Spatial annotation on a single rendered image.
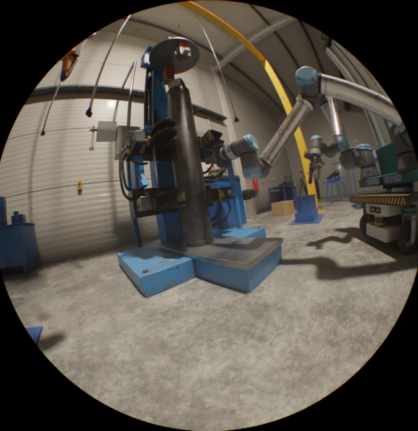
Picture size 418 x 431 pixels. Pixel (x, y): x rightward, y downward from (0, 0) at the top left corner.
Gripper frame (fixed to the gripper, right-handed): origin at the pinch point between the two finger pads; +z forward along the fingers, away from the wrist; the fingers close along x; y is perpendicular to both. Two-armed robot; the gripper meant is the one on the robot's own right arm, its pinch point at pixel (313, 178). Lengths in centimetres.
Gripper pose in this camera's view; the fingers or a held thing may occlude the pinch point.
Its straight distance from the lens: 112.5
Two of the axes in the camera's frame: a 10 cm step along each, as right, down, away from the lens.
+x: 2.4, 0.4, 9.7
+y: 9.3, 2.6, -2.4
